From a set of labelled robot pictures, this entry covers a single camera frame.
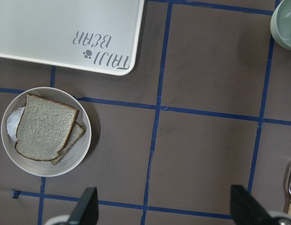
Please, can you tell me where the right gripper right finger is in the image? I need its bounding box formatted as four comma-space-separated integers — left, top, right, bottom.
230, 185, 277, 225

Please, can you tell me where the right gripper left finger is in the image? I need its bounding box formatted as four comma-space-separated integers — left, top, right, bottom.
67, 187, 99, 225

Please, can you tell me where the white round plate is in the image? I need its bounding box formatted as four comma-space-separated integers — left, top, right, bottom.
1, 87, 92, 177

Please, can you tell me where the bread slice with crust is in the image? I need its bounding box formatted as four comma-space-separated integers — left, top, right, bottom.
15, 93, 79, 161

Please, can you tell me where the bread slice on plate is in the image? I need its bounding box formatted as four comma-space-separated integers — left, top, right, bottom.
51, 122, 85, 165

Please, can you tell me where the fried egg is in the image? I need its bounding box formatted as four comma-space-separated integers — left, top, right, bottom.
6, 107, 25, 142

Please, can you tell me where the white bear tray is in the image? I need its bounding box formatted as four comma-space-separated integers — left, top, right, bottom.
0, 0, 144, 76

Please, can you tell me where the light green bowl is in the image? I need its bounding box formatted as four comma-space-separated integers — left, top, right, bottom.
270, 0, 291, 50

